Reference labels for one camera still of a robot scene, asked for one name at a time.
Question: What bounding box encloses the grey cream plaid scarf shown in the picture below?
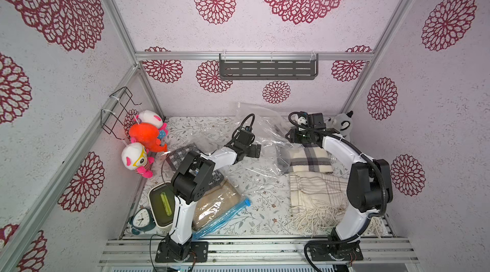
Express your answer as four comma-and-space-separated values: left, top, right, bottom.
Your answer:
276, 145, 334, 174

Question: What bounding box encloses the clear plastic vacuum bag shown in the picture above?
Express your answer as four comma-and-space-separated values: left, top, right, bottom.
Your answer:
166, 102, 299, 178

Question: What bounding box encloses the cream fringed striped scarf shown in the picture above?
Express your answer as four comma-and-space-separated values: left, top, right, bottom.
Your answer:
285, 170, 387, 238

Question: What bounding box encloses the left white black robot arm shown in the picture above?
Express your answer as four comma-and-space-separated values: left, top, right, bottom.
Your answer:
168, 113, 261, 246

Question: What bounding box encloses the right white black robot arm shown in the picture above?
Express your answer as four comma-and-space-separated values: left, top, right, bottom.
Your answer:
287, 111, 393, 244

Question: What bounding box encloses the grey plush husky toy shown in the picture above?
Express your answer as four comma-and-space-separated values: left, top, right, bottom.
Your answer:
325, 111, 353, 141

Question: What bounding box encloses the red plush toy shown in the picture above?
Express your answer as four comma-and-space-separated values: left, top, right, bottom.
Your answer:
129, 123, 168, 153

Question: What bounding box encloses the white green lidded container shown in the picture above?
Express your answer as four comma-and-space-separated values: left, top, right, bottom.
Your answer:
148, 182, 175, 230

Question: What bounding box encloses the upper white pink plush toy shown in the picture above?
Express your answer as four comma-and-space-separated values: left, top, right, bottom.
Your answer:
135, 110, 167, 130

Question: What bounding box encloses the white pink plush toy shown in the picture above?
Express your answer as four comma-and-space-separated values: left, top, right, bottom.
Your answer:
135, 110, 167, 130
121, 143, 155, 178

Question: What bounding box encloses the lower white pink plush toy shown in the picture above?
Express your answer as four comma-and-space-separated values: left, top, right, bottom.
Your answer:
121, 143, 155, 178

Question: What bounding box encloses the teal alarm clock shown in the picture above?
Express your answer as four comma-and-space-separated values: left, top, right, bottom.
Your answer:
129, 208, 156, 235

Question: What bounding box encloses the grey metal wall shelf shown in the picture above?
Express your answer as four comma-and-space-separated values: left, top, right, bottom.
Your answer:
218, 54, 319, 81

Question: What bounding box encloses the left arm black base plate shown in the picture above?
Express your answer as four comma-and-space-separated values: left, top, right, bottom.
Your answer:
155, 240, 209, 263

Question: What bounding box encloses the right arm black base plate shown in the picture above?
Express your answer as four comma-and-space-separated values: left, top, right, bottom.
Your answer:
304, 240, 364, 262

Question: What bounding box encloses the black wire wall rack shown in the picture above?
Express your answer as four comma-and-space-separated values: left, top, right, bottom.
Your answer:
100, 86, 141, 141

